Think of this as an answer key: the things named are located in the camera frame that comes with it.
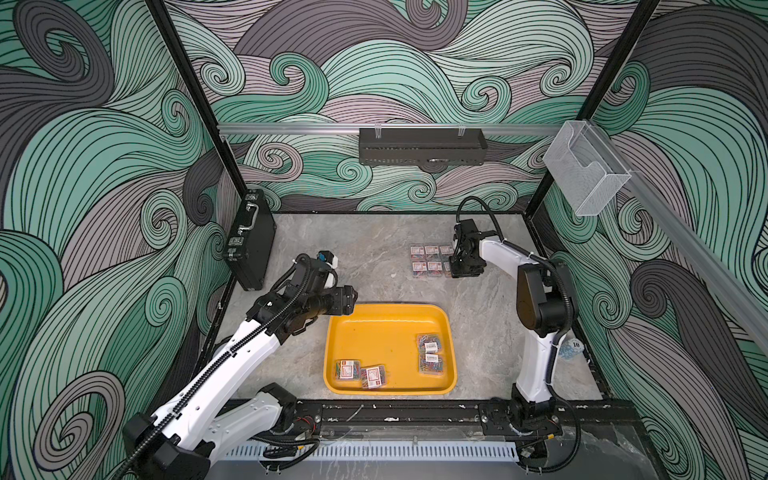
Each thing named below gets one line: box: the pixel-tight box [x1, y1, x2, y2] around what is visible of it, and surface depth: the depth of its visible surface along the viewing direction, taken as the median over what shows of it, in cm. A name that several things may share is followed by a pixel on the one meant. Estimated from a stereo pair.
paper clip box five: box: [412, 262, 428, 278], surface depth 103 cm
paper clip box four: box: [427, 261, 443, 277], surface depth 103 cm
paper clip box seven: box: [360, 365, 386, 389], surface depth 79 cm
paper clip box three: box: [424, 245, 441, 261], surface depth 108 cm
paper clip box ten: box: [418, 353, 445, 376], surface depth 83 cm
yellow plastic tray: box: [324, 303, 458, 396], surface depth 84 cm
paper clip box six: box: [335, 360, 361, 381], surface depth 81 cm
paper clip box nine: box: [418, 334, 442, 355], surface depth 85 cm
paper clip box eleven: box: [410, 246, 426, 261], surface depth 108 cm
